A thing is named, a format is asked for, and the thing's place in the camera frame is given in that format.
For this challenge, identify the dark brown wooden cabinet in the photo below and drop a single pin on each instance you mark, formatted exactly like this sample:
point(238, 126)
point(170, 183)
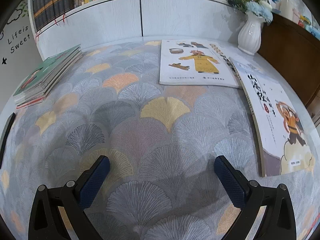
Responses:
point(294, 53)

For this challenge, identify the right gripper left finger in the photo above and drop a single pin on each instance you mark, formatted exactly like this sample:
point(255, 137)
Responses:
point(45, 219)

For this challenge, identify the white monkey king book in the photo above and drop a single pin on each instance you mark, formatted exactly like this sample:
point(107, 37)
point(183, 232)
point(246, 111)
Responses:
point(282, 140)

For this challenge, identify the blue white flower bouquet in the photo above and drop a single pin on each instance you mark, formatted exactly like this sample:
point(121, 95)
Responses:
point(260, 8)

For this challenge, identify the white ribbed vase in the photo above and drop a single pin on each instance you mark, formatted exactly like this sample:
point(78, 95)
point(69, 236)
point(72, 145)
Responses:
point(249, 38)

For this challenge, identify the white yellow-robed emperor book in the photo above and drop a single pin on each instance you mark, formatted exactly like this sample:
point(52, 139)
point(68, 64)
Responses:
point(195, 63)

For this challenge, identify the ginkgo pattern tablecloth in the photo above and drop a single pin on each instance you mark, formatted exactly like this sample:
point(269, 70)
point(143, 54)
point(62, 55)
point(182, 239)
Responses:
point(161, 141)

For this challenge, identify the green poetry book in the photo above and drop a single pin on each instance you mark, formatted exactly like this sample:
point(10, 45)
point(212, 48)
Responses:
point(45, 74)

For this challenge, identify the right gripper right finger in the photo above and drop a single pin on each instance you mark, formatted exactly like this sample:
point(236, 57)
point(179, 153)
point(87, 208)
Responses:
point(249, 196)

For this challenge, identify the white bookshelf cabinet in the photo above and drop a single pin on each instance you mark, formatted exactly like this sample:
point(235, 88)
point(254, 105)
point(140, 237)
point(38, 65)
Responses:
point(106, 21)

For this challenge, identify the stack of sorted books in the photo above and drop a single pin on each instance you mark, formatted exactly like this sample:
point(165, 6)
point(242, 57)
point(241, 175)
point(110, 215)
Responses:
point(39, 97)

